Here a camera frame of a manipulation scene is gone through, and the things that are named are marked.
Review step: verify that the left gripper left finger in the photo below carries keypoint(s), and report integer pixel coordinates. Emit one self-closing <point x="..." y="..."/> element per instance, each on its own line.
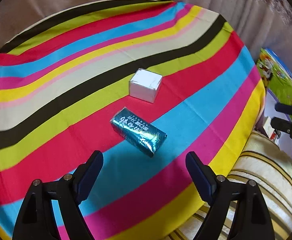
<point x="36" y="219"/>

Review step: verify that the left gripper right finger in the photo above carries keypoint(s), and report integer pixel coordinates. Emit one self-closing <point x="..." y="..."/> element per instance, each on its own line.
<point x="251" y="218"/>

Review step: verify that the purple storage box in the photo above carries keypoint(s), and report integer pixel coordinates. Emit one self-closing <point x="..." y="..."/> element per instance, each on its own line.
<point x="280" y="138"/>

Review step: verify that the white medicine box blue label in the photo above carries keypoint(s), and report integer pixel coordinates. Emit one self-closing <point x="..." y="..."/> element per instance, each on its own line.
<point x="273" y="134"/>

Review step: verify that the teal holographic box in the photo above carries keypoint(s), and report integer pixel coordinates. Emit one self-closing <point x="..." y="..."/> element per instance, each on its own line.
<point x="139" y="133"/>

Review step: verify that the green cartoon play mat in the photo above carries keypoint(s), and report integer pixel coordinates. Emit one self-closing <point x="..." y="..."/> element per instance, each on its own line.
<point x="276" y="77"/>

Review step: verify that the striped beige sofa cushion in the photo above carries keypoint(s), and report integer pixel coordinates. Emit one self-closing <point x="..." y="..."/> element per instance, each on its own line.
<point x="262" y="161"/>

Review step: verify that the small white cube box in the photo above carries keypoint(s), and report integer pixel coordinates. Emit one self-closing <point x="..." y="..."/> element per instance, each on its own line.
<point x="145" y="85"/>

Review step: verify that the colourful striped cloth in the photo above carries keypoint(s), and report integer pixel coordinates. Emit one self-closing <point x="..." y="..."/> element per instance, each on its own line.
<point x="63" y="80"/>

